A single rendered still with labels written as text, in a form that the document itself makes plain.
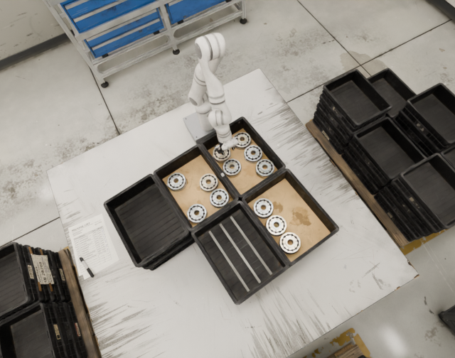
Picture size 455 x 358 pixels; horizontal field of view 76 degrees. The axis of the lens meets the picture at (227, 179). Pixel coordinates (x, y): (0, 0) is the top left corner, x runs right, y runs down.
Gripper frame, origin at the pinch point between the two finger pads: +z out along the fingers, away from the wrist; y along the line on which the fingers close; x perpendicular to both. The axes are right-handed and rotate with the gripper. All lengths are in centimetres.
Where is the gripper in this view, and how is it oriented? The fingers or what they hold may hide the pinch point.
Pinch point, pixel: (227, 150)
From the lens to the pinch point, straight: 163.3
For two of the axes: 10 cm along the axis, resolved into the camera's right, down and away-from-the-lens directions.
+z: 1.2, 4.0, 9.1
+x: 4.5, 7.9, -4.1
